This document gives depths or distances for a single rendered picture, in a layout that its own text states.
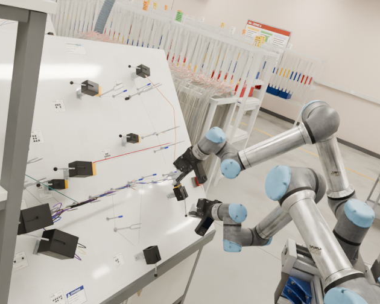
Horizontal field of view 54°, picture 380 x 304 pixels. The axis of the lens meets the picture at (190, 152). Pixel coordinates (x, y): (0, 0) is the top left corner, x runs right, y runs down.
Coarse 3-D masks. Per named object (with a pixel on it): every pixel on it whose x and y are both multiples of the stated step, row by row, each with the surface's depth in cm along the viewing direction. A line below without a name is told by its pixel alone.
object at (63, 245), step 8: (48, 232) 111; (56, 232) 110; (64, 232) 112; (40, 240) 112; (48, 240) 109; (56, 240) 110; (64, 240) 111; (72, 240) 114; (40, 248) 110; (48, 248) 107; (56, 248) 109; (64, 248) 111; (72, 248) 113; (56, 256) 112; (64, 256) 111; (72, 256) 112
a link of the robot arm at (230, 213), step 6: (222, 204) 154; (228, 204) 151; (234, 204) 148; (240, 204) 148; (222, 210) 151; (228, 210) 148; (234, 210) 146; (240, 210) 147; (246, 210) 149; (222, 216) 151; (228, 216) 148; (234, 216) 146; (240, 216) 146; (246, 216) 149; (228, 222) 148; (234, 222) 147; (240, 222) 147
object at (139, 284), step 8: (200, 240) 189; (208, 240) 198; (192, 248) 184; (200, 248) 193; (176, 256) 171; (184, 256) 179; (160, 264) 163; (168, 264) 167; (176, 264) 175; (152, 272) 157; (160, 272) 164; (136, 280) 149; (144, 280) 153; (152, 280) 160; (128, 288) 145; (136, 288) 150; (112, 296) 138; (120, 296) 142; (128, 296) 148
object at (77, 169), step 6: (72, 162) 127; (78, 162) 127; (84, 162) 129; (90, 162) 131; (54, 168) 122; (60, 168) 124; (66, 168) 125; (72, 168) 126; (78, 168) 127; (84, 168) 128; (90, 168) 130; (66, 174) 133; (72, 174) 127; (78, 174) 126; (84, 174) 128; (90, 174) 130
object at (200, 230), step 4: (208, 212) 160; (204, 216) 161; (208, 216) 160; (204, 220) 160; (208, 220) 161; (212, 220) 162; (200, 224) 161; (204, 224) 161; (208, 224) 161; (196, 228) 162; (200, 228) 161; (204, 228) 161; (208, 228) 162; (196, 232) 161; (200, 232) 161; (204, 232) 162
